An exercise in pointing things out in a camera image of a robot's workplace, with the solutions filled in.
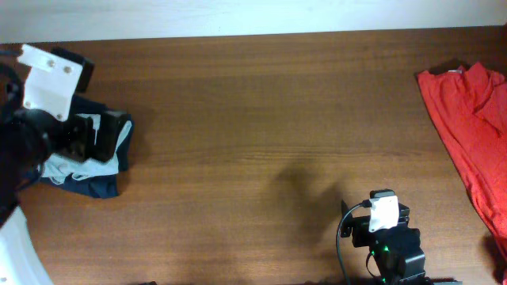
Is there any light blue t-shirt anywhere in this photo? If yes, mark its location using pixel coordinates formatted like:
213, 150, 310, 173
37, 111, 134, 185

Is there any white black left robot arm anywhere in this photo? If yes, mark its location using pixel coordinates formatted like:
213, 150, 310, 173
1, 44, 135, 284

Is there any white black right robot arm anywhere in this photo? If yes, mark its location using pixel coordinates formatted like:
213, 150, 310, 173
336, 189, 432, 285

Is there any dark navy folded garment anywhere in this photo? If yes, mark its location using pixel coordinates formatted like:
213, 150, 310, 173
20, 97, 135, 199

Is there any red garment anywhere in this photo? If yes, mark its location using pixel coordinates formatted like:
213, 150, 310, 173
417, 63, 506, 256

